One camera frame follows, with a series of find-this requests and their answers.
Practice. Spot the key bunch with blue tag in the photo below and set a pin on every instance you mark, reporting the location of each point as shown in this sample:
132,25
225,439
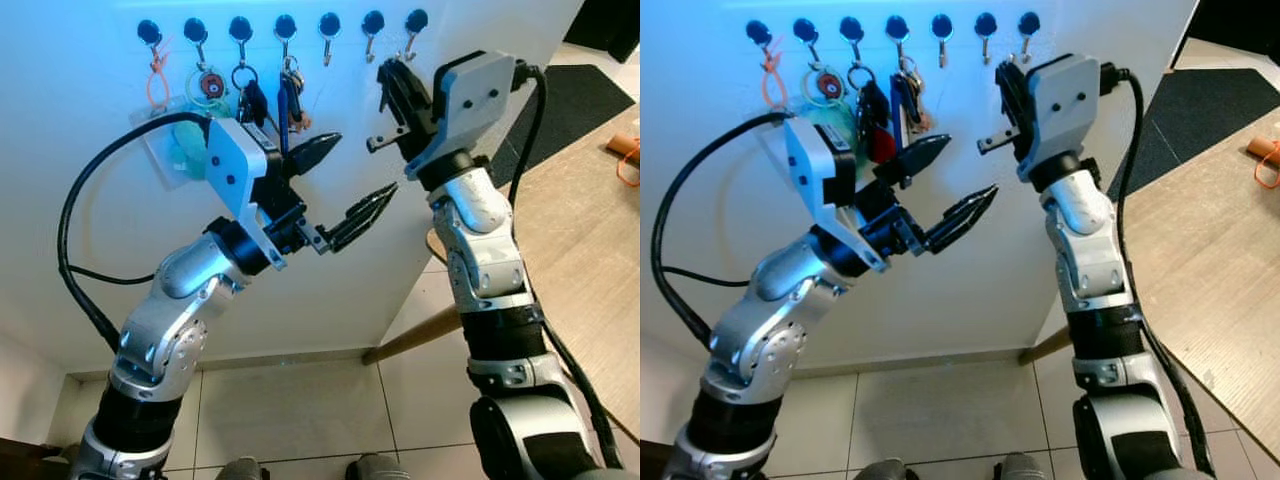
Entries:
290,95
908,95

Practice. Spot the dark blue rug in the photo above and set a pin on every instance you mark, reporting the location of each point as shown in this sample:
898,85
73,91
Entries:
570,110
1210,105

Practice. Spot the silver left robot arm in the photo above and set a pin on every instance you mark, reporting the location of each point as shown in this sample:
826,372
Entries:
760,330
165,320

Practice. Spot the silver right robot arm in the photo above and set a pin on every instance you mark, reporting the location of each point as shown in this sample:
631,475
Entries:
1100,300
495,300

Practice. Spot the grey robot foot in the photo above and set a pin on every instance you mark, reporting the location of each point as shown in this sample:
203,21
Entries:
1022,468
880,470
240,469
378,468

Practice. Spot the black wall hook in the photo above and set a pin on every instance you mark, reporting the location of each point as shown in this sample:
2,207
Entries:
1029,21
758,32
897,26
373,22
985,22
240,28
851,27
806,29
196,30
941,24
149,32
416,20
285,26
329,24

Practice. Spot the light wooden table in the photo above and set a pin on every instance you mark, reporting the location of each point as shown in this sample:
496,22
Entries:
1220,270
590,260

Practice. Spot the grey right robot foot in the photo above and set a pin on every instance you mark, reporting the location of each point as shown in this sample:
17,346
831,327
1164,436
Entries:
378,468
1022,468

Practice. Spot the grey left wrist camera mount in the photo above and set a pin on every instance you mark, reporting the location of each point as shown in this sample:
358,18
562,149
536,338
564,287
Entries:
235,170
812,170

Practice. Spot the grey left robot foot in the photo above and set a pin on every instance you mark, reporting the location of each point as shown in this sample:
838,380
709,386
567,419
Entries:
880,470
240,469

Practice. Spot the dark door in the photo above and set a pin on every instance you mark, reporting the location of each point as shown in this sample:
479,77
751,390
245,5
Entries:
1240,25
605,25

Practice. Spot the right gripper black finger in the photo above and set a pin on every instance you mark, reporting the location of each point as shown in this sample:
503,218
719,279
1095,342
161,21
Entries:
388,141
999,142
396,85
1012,87

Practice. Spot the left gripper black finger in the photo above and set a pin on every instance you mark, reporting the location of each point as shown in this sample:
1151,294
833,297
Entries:
960,217
360,215
315,155
920,158

